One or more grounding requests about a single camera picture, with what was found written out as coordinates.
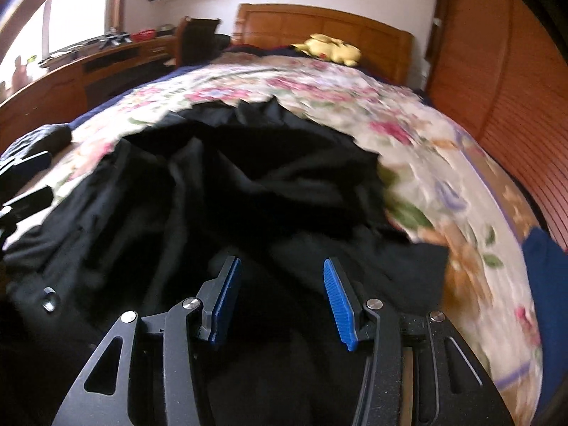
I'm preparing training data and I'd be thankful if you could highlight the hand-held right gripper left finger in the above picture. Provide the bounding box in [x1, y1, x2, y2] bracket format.
[52, 255, 242, 426]

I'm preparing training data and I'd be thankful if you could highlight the blue cloth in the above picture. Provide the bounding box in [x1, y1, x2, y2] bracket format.
[521, 226, 568, 333]

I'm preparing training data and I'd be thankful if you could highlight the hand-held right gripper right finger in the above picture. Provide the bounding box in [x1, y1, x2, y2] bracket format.
[323, 258, 511, 426]

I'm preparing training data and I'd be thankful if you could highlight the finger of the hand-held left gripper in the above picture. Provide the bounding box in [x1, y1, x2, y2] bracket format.
[0, 150, 51, 178]
[0, 185, 53, 223]

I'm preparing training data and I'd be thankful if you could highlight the dark blue bed sheet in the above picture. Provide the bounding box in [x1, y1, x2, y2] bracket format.
[71, 64, 209, 127]

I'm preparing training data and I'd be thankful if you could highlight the wooden desk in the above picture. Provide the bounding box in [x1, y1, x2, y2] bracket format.
[0, 35, 180, 125]

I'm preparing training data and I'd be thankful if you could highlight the wooden bed headboard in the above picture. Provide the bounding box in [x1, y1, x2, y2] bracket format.
[234, 4, 414, 85]

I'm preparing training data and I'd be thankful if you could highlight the floral blanket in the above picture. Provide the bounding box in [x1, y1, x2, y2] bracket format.
[44, 51, 546, 426]

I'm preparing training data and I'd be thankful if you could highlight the yellow plush toy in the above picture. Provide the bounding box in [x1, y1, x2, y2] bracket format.
[290, 33, 362, 66]

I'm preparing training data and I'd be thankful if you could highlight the black jacket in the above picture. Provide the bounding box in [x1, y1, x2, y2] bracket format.
[0, 124, 72, 160]

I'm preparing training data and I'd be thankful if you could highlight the wooden chair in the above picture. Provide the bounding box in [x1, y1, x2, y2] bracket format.
[175, 16, 231, 65]

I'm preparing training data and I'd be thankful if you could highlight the window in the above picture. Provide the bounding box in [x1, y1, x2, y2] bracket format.
[0, 0, 127, 94]

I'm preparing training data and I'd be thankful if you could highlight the black trench coat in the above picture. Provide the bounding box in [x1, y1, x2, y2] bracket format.
[0, 98, 451, 426]

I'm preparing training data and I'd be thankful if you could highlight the wooden slatted wardrobe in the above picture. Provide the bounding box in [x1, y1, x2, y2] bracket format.
[424, 0, 568, 249]

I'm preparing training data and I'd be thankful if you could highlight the dark pillow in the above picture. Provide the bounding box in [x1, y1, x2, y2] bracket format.
[226, 43, 311, 58]

